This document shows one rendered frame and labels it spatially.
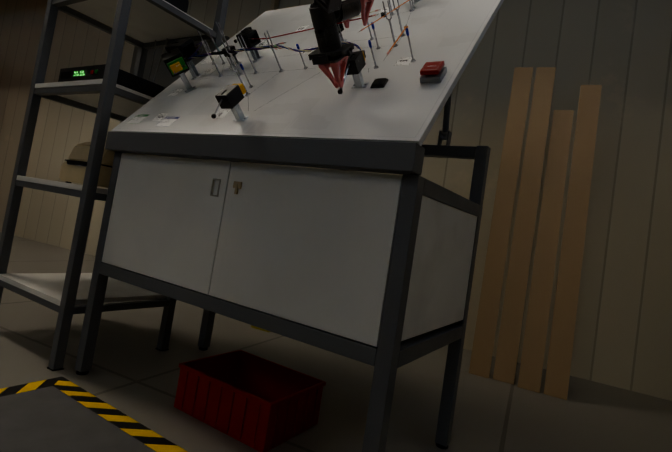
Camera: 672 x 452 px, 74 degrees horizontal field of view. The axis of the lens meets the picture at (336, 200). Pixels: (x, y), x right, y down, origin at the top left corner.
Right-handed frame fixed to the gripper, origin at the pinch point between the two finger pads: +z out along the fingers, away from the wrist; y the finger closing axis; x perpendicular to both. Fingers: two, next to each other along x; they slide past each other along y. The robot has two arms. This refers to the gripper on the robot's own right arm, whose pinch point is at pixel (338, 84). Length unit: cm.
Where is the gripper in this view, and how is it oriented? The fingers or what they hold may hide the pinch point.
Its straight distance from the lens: 120.2
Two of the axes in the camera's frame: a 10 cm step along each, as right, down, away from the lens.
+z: 2.3, 8.3, 5.0
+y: -8.7, -0.5, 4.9
